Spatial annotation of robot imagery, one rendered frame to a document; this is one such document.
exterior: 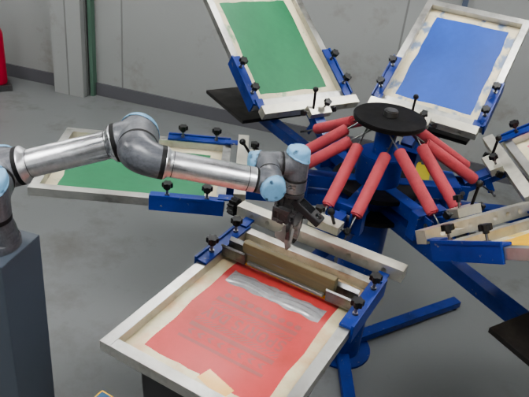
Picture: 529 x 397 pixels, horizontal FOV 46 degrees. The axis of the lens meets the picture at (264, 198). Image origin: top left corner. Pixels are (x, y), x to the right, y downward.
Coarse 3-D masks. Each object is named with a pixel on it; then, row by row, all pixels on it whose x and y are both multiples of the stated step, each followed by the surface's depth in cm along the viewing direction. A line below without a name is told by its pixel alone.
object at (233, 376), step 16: (288, 288) 217; (272, 304) 209; (320, 304) 211; (304, 320) 204; (320, 320) 204; (304, 336) 197; (288, 352) 190; (304, 352) 191; (208, 368) 181; (224, 368) 182; (272, 368) 184; (288, 368) 185; (240, 384) 177; (256, 384) 178; (272, 384) 178
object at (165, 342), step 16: (224, 272) 221; (240, 272) 222; (256, 272) 223; (208, 288) 212; (224, 288) 213; (240, 288) 214; (192, 304) 205; (208, 304) 205; (256, 304) 208; (176, 320) 197; (160, 336) 190; (176, 336) 191; (160, 352) 185; (176, 352) 185; (192, 352) 186; (208, 352) 187; (192, 368) 181
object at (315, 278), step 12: (252, 252) 219; (264, 252) 216; (276, 252) 216; (264, 264) 219; (276, 264) 216; (288, 264) 213; (300, 264) 212; (288, 276) 215; (300, 276) 213; (312, 276) 210; (324, 276) 208; (336, 276) 208; (324, 288) 209
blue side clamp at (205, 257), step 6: (234, 228) 237; (240, 228) 238; (246, 228) 238; (222, 234) 231; (228, 234) 234; (234, 234) 234; (240, 234) 234; (222, 240) 230; (228, 240) 230; (210, 246) 225; (216, 246) 226; (228, 246) 228; (204, 252) 222; (216, 252) 223; (198, 258) 219; (204, 258) 219; (210, 258) 219; (204, 264) 217
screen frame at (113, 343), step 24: (264, 240) 235; (312, 264) 228; (336, 264) 226; (168, 288) 205; (144, 312) 194; (120, 336) 184; (336, 336) 193; (120, 360) 180; (144, 360) 177; (168, 384) 173; (192, 384) 171; (312, 384) 176
